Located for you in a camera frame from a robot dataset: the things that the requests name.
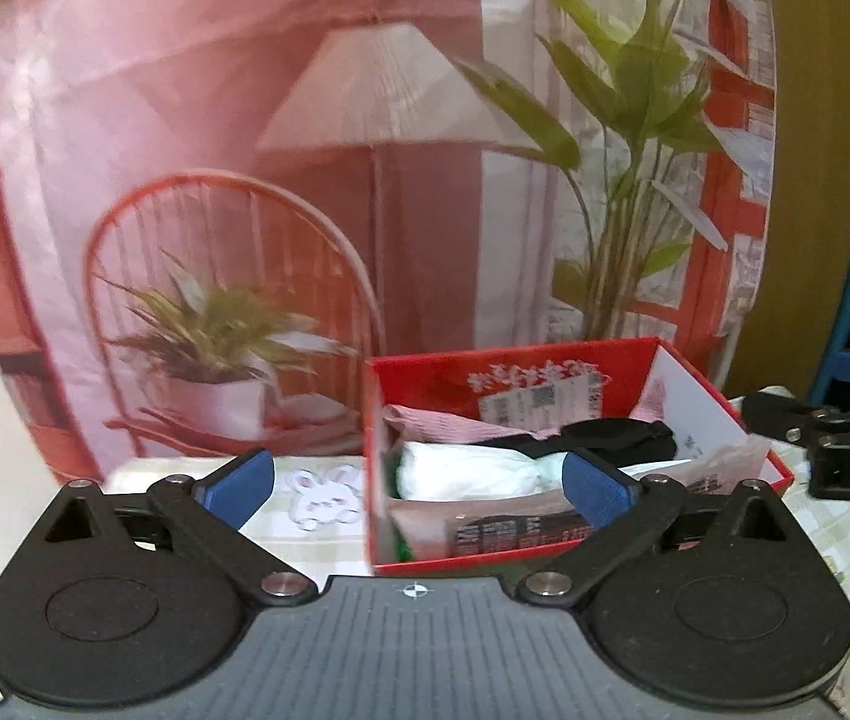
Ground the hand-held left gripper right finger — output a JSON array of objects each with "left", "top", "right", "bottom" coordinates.
[{"left": 518, "top": 449, "right": 798, "bottom": 608}]

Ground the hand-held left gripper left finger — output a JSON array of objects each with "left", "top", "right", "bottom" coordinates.
[{"left": 41, "top": 449, "right": 319, "bottom": 606}]

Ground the black sock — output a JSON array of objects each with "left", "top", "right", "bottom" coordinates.
[{"left": 500, "top": 419, "right": 678, "bottom": 467}]

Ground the clear plastic packet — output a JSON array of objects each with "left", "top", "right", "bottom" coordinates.
[{"left": 394, "top": 440, "right": 573, "bottom": 500}]

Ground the pink cloth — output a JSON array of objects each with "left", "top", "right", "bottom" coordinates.
[{"left": 383, "top": 403, "right": 570, "bottom": 445}]

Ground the pink packet black label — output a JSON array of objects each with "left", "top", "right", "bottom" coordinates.
[{"left": 386, "top": 498, "right": 592, "bottom": 564}]

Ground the red strawberry print cardboard box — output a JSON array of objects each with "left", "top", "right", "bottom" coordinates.
[{"left": 362, "top": 337, "right": 795, "bottom": 568}]

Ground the checked bunny print tablecloth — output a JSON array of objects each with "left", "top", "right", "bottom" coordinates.
[{"left": 0, "top": 386, "right": 850, "bottom": 720}]

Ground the printed room scene wall cloth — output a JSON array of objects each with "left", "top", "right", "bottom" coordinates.
[{"left": 0, "top": 0, "right": 779, "bottom": 482}]

